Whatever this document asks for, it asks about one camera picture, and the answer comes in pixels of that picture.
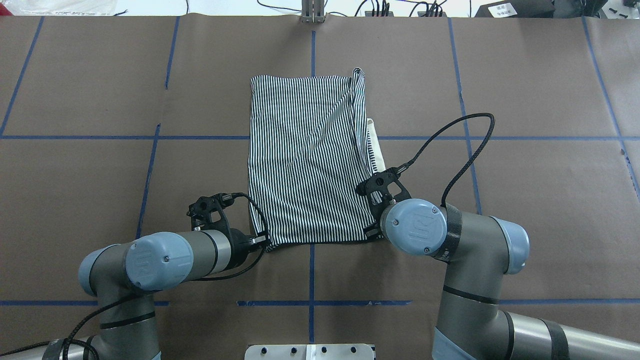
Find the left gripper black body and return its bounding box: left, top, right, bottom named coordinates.
left=249, top=233, right=272, bottom=251

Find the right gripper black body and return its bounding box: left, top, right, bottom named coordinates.
left=364, top=224, right=385, bottom=240

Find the blue white striped polo shirt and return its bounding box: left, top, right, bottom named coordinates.
left=247, top=67, right=377, bottom=252

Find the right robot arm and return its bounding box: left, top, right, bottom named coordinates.
left=366, top=198, right=640, bottom=360

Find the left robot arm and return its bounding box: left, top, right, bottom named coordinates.
left=1, top=229, right=270, bottom=360

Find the white mounting plate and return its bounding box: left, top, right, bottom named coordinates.
left=244, top=342, right=377, bottom=360

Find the brown paper table cover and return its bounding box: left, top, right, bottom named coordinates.
left=0, top=13, right=639, bottom=352

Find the left grey power hub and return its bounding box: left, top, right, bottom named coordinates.
left=359, top=0, right=393, bottom=18

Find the grey power hub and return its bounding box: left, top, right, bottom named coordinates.
left=359, top=0, right=393, bottom=18
left=418, top=0, right=448, bottom=18

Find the right grey power hub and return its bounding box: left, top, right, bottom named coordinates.
left=418, top=0, right=448, bottom=18

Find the black box with label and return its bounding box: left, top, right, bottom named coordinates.
left=473, top=0, right=556, bottom=19

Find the clear plastic bag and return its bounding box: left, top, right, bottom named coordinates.
left=1, top=0, right=118, bottom=16

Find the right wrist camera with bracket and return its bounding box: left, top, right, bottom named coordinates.
left=355, top=166, right=412, bottom=207

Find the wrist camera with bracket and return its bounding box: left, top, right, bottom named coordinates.
left=186, top=193, right=234, bottom=232
left=355, top=166, right=412, bottom=207

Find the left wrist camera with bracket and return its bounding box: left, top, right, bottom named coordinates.
left=186, top=193, right=234, bottom=232

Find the aluminium frame post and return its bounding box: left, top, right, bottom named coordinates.
left=299, top=0, right=327, bottom=24

